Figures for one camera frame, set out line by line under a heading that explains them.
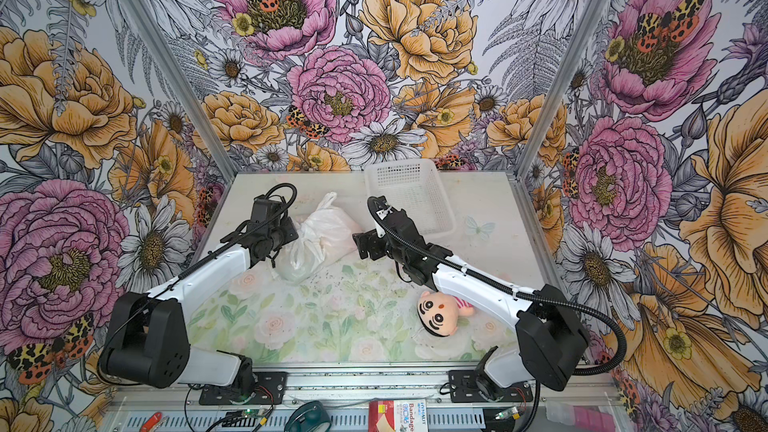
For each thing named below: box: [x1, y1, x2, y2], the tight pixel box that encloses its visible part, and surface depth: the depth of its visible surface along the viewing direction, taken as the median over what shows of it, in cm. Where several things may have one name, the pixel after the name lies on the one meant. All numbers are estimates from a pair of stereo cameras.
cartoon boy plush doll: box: [417, 291, 475, 337], surface depth 81 cm
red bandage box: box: [368, 399, 429, 432], surface depth 69 cm
